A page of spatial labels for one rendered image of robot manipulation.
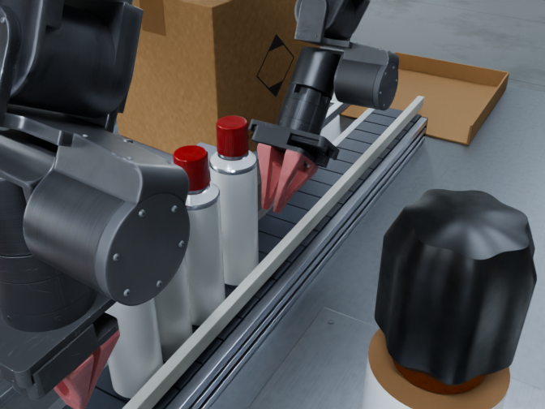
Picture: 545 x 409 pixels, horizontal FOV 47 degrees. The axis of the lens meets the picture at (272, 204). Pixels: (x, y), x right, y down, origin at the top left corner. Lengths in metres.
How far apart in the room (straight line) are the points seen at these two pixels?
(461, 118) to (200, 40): 0.58
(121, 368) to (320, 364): 0.20
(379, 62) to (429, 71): 0.76
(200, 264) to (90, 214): 0.36
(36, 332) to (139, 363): 0.22
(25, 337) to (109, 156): 0.14
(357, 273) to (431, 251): 0.53
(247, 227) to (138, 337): 0.19
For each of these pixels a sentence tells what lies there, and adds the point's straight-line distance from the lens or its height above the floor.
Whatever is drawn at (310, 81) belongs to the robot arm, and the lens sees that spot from 0.77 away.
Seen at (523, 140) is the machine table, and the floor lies 0.83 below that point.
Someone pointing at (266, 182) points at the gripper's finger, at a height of 0.97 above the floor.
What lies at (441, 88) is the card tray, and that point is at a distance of 1.44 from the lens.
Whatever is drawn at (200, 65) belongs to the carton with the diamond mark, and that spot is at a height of 1.03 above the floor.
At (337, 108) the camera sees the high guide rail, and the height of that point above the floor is 0.96.
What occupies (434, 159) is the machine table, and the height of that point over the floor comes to 0.83.
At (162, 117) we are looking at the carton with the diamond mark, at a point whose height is 0.92.
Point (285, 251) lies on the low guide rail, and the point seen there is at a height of 0.91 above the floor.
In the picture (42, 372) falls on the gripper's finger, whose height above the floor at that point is 1.10.
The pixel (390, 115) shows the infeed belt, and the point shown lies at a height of 0.88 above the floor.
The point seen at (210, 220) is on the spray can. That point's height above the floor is 1.02.
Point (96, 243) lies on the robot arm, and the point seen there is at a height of 1.20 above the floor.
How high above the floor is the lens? 1.37
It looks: 33 degrees down
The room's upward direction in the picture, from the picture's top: straight up
